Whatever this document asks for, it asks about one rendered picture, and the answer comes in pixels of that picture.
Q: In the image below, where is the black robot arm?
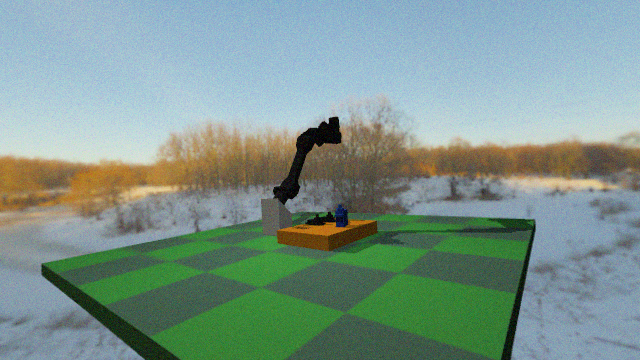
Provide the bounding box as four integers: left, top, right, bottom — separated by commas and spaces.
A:
273, 117, 341, 205

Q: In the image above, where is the orange rectangular block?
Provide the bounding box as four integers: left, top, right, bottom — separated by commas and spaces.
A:
277, 212, 377, 251

